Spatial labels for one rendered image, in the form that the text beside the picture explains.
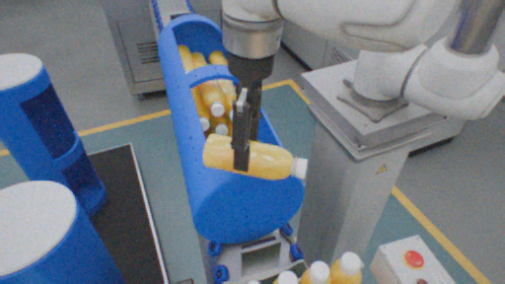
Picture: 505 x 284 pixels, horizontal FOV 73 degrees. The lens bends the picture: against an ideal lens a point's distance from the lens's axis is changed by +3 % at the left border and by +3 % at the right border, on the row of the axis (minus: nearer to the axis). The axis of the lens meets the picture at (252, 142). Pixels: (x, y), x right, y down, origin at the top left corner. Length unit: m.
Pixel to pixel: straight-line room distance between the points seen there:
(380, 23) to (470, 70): 0.67
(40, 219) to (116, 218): 1.09
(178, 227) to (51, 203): 1.19
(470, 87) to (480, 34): 0.13
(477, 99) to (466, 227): 1.51
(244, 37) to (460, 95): 0.69
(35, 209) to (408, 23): 0.96
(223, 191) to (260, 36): 0.38
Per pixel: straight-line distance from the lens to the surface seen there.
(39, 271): 1.01
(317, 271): 0.76
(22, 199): 1.11
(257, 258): 0.87
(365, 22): 0.36
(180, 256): 2.05
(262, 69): 0.52
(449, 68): 1.00
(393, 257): 0.82
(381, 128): 1.14
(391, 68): 1.08
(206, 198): 0.75
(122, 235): 2.03
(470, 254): 2.36
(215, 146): 0.65
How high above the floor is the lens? 1.77
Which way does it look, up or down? 43 degrees down
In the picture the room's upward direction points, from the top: straight up
